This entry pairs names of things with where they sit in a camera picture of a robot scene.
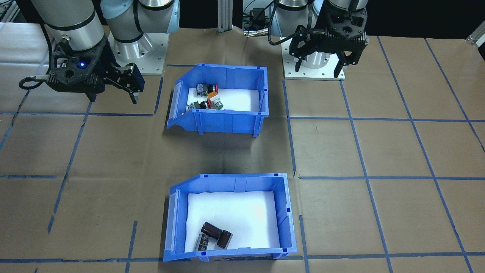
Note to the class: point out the blue bin with buttons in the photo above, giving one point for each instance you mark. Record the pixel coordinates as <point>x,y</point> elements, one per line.
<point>227,123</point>

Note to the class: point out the blue bin with capacitors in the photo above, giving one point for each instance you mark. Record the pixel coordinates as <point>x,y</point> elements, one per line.
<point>235,182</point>

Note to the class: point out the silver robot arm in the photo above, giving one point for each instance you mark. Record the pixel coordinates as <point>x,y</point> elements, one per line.
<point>68,19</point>
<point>291,15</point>

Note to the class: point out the red push button grey block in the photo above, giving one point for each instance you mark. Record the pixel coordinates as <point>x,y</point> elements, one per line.
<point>201,90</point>

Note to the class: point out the orange push button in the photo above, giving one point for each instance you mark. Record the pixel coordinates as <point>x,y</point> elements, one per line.
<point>214,93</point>

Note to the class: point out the green push button white body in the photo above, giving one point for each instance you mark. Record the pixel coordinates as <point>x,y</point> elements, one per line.
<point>216,101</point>

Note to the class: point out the black power adapter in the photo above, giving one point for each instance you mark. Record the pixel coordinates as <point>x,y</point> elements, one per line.
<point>259,16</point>

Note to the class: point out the small mixed parts in bin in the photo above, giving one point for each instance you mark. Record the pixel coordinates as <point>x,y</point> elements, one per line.
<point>240,99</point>

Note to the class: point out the white foam pad under capacitors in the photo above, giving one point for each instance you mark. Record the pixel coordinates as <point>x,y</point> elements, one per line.
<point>242,216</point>

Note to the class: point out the dark cylindrical capacitor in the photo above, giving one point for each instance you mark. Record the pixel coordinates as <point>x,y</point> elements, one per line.
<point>224,239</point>
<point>202,242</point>
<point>210,230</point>

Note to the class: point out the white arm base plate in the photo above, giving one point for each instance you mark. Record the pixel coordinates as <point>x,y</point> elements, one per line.
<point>314,74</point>
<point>159,57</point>

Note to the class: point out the aluminium profile post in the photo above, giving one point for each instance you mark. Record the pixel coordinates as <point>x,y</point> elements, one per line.
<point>224,15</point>

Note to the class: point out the aluminium frame corner piece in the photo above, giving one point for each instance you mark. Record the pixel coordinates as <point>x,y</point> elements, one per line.
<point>476,38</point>

